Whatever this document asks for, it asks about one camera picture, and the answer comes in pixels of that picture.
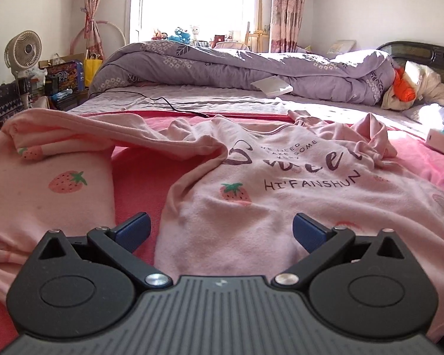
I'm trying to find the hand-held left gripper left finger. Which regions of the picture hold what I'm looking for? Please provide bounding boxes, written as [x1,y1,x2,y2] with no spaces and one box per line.
[37,212,173,290]

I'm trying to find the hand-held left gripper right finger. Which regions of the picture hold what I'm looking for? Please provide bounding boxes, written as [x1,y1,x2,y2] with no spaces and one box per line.
[271,212,408,290]

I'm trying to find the pink strawberry lettered shirt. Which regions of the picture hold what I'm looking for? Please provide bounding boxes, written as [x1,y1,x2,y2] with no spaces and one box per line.
[4,109,444,341]

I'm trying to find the pink strawberry pants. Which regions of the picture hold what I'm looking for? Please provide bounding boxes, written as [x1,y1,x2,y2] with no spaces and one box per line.
[0,118,117,304]

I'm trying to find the small white box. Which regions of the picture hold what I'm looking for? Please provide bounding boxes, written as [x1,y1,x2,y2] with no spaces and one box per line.
[425,128,444,155]

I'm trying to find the pink towel blanket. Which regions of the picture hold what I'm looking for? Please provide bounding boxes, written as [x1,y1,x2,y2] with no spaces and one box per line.
[0,111,444,344]

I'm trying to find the white leaf print pillow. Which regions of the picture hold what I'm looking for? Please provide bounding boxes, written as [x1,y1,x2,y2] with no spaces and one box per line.
[407,104,444,137]

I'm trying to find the cream pillow bundle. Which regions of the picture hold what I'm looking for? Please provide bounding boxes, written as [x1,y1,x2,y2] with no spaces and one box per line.
[381,60,444,111]

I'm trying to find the orange cloth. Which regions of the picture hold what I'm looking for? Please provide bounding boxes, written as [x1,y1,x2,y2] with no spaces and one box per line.
[392,67,418,102]

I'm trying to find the dark headboard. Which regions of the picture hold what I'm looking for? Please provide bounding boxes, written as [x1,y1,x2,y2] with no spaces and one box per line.
[377,40,444,84]

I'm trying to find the grey bed sheet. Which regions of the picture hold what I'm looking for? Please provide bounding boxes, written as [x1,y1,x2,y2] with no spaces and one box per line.
[65,83,444,126]

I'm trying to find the white flat box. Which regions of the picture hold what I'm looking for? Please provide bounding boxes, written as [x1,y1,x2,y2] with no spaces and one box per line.
[251,76,294,96]

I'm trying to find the yellow bag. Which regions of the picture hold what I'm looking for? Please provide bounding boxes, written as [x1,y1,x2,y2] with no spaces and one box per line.
[83,55,103,87]

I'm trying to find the colourful game box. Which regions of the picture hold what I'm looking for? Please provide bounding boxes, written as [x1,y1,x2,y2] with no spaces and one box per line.
[44,60,85,93]

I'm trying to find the purple floral duvet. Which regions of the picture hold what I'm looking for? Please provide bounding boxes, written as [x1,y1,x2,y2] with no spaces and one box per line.
[89,42,402,105]

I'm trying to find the patterned cloth covered table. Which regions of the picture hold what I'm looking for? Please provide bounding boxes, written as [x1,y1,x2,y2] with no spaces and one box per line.
[0,81,32,143]

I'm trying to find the blue plush toy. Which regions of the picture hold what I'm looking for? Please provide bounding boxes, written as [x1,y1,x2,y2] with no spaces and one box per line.
[168,27,191,43]

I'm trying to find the pink hula hoop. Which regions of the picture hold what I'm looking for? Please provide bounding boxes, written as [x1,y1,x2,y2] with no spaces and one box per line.
[70,18,127,60]

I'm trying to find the wooden easel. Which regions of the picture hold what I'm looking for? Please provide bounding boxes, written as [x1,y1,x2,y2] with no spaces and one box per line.
[244,0,271,53]

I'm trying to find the cream standing fan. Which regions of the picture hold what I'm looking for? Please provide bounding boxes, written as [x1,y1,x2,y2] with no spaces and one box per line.
[4,30,45,109]

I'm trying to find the pink floral curtain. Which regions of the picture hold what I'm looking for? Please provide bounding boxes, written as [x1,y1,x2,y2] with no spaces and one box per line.
[83,0,106,60]
[270,0,308,53]

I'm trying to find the window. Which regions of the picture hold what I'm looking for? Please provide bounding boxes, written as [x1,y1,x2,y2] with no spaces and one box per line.
[128,0,260,43]

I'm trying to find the black cable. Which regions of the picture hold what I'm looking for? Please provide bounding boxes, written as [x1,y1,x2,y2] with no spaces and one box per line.
[91,91,210,118]

